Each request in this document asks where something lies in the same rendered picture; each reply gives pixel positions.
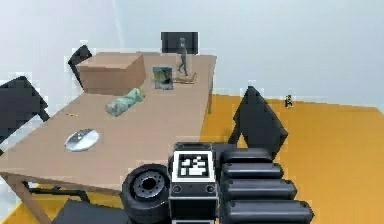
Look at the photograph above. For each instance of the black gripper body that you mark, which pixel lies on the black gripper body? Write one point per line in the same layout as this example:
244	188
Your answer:
146	191

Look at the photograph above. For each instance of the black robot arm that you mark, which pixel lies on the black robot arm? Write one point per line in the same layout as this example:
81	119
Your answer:
243	186

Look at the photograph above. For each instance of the black chair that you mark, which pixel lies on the black chair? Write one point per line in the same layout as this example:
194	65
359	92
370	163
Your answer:
18	106
258	123
86	213
175	42
79	58

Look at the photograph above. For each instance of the light brown wooden table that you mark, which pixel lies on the light brown wooden table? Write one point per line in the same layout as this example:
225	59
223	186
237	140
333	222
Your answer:
140	133

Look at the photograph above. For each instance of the silver round plate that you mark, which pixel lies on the silver round plate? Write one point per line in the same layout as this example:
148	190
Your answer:
82	140

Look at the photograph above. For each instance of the green patterned cloth roll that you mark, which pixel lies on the green patterned cloth roll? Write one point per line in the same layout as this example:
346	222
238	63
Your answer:
124	102

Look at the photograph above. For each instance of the green framed picture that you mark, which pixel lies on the green framed picture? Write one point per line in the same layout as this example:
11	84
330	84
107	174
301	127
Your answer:
163	78

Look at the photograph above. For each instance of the brown cardboard box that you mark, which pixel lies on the brown cardboard box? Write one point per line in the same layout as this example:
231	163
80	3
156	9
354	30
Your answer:
111	75

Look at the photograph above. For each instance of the grey human figure statue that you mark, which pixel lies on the grey human figure statue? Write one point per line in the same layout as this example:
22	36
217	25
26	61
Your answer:
183	60

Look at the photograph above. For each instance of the small black yellow object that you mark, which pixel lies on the small black yellow object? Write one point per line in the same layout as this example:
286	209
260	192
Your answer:
288	101

